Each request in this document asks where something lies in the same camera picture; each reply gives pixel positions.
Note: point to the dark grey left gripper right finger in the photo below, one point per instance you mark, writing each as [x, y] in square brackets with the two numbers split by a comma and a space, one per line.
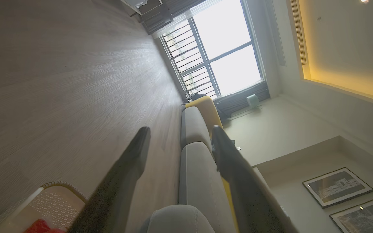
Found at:
[241, 187]

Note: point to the grey blue throw cushion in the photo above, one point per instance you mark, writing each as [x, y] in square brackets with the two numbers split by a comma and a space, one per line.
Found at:
[231, 144]

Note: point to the metal balcony railing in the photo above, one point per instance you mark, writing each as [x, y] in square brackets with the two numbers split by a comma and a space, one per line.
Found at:
[189, 61]

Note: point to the red white garment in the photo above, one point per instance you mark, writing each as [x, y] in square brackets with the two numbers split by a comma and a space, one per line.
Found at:
[42, 227]

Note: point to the grey and yellow sofa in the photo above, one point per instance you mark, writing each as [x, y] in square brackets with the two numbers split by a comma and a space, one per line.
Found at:
[196, 174]

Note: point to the dark pleated curtain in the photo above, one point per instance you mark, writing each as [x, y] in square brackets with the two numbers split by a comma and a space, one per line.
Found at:
[238, 100]

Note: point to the cream laundry basket brown rim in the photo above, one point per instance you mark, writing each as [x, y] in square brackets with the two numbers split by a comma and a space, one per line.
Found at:
[53, 204]

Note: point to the linear ceiling air vent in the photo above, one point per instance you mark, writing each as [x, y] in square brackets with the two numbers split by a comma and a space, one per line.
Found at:
[298, 29]

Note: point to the black framed picture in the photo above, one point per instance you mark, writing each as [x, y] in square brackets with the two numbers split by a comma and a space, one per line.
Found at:
[367, 216]
[337, 186]

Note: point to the small wooden side table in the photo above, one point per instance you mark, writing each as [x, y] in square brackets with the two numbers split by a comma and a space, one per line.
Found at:
[155, 19]

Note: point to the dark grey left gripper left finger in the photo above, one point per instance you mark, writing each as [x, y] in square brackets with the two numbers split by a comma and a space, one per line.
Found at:
[121, 181]

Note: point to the black bag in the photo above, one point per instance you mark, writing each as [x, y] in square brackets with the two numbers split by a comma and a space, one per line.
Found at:
[197, 96]

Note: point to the large window with dark frame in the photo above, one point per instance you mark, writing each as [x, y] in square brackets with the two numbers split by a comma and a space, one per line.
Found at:
[228, 48]

